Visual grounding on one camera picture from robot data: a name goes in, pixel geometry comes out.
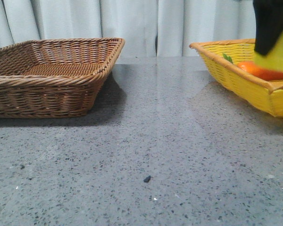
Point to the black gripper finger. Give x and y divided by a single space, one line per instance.
269 24

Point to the yellow tape roll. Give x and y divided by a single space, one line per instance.
273 60

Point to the orange toy carrot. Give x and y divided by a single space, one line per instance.
266 74

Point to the yellow woven basket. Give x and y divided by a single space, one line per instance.
221 59

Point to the white curtain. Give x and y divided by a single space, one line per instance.
150 28

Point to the small black debris piece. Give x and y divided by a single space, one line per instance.
147 179

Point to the brown wicker basket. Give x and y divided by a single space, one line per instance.
57 78

